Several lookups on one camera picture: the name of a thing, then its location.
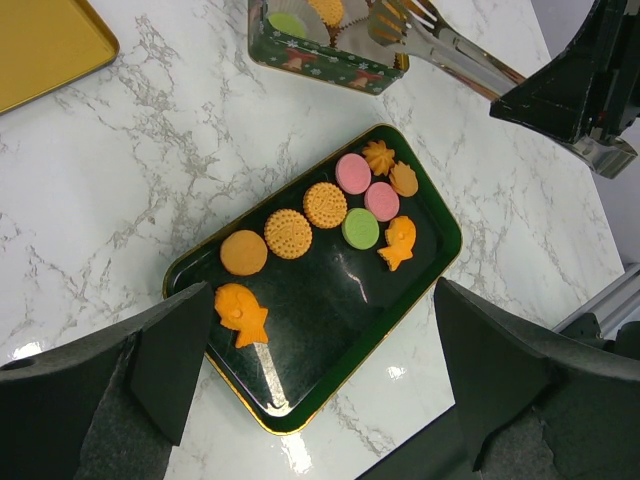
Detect orange fish cookie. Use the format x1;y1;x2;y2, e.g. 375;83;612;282
377;216;417;271
214;283;269;349

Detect plain orange round cookie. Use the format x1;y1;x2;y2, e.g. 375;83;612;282
220;230;268;276

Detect pink round cookie lower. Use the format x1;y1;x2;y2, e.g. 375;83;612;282
364;182;400;222

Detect white paper cup bottom-left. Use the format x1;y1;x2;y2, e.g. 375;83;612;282
266;0;326;43

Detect metal serving tongs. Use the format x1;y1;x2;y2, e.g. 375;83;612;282
368;1;638;179

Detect pink round cookie upper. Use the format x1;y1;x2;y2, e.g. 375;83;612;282
335;153;371;195

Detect orange star swirl cookie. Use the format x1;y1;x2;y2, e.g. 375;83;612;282
362;140;395;176

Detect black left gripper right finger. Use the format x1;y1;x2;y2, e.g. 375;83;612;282
366;279;639;479

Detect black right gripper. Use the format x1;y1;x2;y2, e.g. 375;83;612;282
490;1;639;145

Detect orange fish cookie right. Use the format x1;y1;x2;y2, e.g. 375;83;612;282
377;216;417;271

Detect aluminium front rail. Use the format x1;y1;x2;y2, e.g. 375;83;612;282
553;263;639;348

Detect green christmas cookie tin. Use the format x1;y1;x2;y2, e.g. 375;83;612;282
248;1;409;95

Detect orange flower cookie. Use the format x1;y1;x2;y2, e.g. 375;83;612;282
388;161;419;197

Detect orange fish cookie left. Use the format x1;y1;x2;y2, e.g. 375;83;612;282
214;283;269;349

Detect dark green rectangular tray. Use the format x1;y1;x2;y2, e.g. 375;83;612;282
162;124;462;435

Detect pink round cookie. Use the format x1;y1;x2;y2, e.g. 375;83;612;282
335;153;371;195
364;182;400;222

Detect green round cookie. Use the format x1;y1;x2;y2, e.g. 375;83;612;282
341;208;380;250
268;12;307;38

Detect dotted orange round cookie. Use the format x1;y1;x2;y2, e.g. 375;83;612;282
264;209;312;260

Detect gold tin lid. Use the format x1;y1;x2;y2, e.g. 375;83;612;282
1;1;120;113

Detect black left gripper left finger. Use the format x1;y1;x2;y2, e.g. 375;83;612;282
1;282;213;479

